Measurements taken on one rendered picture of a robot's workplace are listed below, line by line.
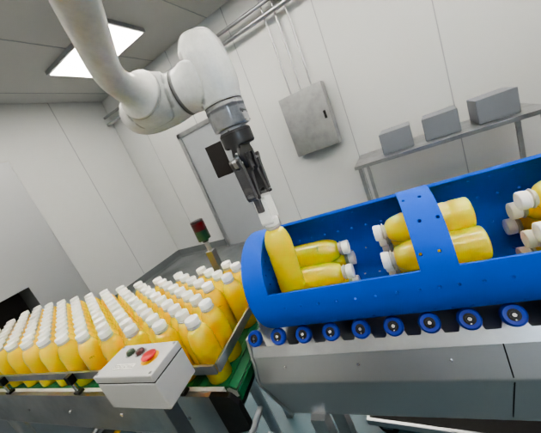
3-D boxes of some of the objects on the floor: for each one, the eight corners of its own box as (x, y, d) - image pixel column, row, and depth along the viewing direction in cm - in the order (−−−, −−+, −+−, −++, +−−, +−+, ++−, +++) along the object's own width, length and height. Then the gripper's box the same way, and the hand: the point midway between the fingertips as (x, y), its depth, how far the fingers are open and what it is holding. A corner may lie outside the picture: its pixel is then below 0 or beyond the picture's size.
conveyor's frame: (342, 600, 90) (232, 400, 68) (60, 512, 155) (-40, 396, 134) (348, 442, 132) (281, 288, 111) (125, 425, 198) (57, 326, 176)
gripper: (231, 125, 54) (275, 230, 59) (259, 121, 68) (292, 206, 74) (202, 138, 57) (246, 238, 62) (235, 132, 71) (268, 214, 77)
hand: (266, 209), depth 67 cm, fingers closed on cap, 4 cm apart
